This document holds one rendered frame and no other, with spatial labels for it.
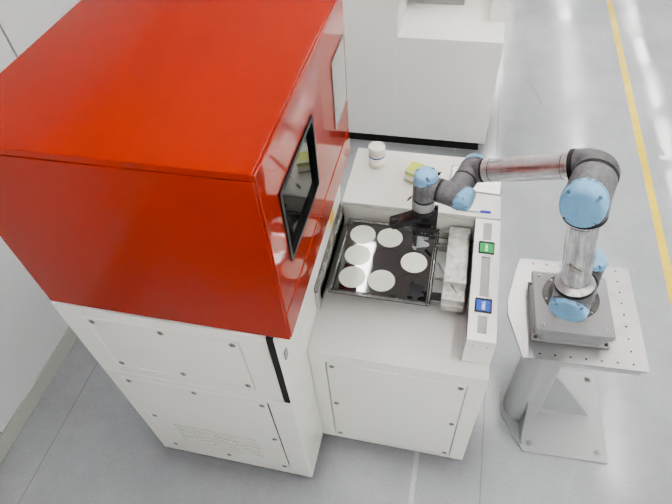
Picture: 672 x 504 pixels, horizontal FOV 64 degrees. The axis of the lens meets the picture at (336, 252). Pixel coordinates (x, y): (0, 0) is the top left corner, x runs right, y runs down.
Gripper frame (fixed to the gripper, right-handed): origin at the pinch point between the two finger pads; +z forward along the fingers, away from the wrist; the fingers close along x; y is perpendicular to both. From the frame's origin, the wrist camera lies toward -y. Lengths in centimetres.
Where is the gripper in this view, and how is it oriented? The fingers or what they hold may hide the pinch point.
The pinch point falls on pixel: (413, 246)
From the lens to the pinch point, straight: 196.2
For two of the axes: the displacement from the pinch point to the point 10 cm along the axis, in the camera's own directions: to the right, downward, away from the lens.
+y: 9.8, 1.0, -1.6
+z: 0.6, 6.5, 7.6
